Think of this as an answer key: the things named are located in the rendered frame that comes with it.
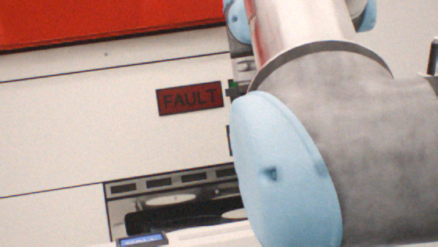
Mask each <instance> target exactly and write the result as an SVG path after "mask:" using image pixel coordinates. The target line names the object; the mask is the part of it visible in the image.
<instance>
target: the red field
mask: <svg viewBox="0 0 438 247"><path fill-rule="evenodd" d="M158 98H159V103H160V112H161V114H164V113H172V112H177V111H182V110H187V109H201V108H206V107H211V106H219V105H222V103H221V93H220V88H219V83H214V84H205V85H200V86H195V87H190V88H175V89H171V90H166V91H158Z"/></svg>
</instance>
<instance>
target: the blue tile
mask: <svg viewBox="0 0 438 247"><path fill-rule="evenodd" d="M158 239H163V238H162V236H161V234H156V235H152V236H147V237H143V238H135V239H126V240H122V241H120V244H121V245H133V244H138V243H142V242H150V241H154V240H158Z"/></svg>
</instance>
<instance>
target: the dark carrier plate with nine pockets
mask: <svg viewBox="0 0 438 247"><path fill-rule="evenodd" d="M244 208H245V207H239V208H235V209H227V210H218V211H213V212H209V213H201V214H197V215H191V216H183V217H175V218H170V219H166V220H158V221H153V222H147V224H148V227H149V229H150V232H151V233H154V232H158V231H164V232H165V233H171V232H173V231H179V230H182V229H186V228H190V227H210V226H217V225H221V224H229V223H234V222H238V221H247V220H248V218H247V217H240V218H227V217H223V216H222V215H223V214H225V213H227V212H230V211H232V210H237V209H244Z"/></svg>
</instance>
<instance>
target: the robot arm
mask: <svg viewBox="0 0 438 247"><path fill-rule="evenodd" d="M223 3H224V8H223V14H224V20H225V25H226V31H227V36H228V44H229V49H230V55H231V65H232V74H233V80H234V82H235V83H238V85H236V88H225V89H224V92H225V97H230V98H231V109H230V115H229V125H226V126H225V128H226V133H227V138H228V148H229V153H230V156H233V159H234V164H235V170H236V174H237V177H238V179H239V188H240V192H241V195H242V202H243V205H244V207H245V210H246V214H247V218H248V221H249V222H250V226H251V228H252V229H253V233H254V235H255V237H256V238H257V240H258V242H259V243H260V244H261V245H262V246H263V247H390V246H397V245H402V246H404V245H416V244H422V243H429V242H438V66H437V67H436V74H437V75H436V76H429V77H411V78H404V79H397V80H394V77H393V74H392V72H391V70H390V68H389V66H388V64H387V63H386V62H385V61H384V59H383V58H382V57H381V56H380V55H379V54H378V53H377V52H375V51H374V50H372V49H371V48H369V47H367V46H365V45H363V44H361V43H360V42H359V41H358V38H357V35H356V33H360V32H366V31H370V30H372V29H373V28H374V26H375V24H376V18H377V2H376V0H223ZM230 135H231V137H230ZM231 147H232V148H231Z"/></svg>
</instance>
